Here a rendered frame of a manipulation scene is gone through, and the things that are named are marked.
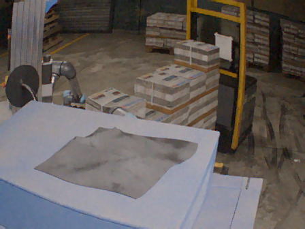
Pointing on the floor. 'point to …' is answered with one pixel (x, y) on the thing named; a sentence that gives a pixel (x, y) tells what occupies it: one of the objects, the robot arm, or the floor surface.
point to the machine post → (251, 183)
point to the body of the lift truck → (229, 103)
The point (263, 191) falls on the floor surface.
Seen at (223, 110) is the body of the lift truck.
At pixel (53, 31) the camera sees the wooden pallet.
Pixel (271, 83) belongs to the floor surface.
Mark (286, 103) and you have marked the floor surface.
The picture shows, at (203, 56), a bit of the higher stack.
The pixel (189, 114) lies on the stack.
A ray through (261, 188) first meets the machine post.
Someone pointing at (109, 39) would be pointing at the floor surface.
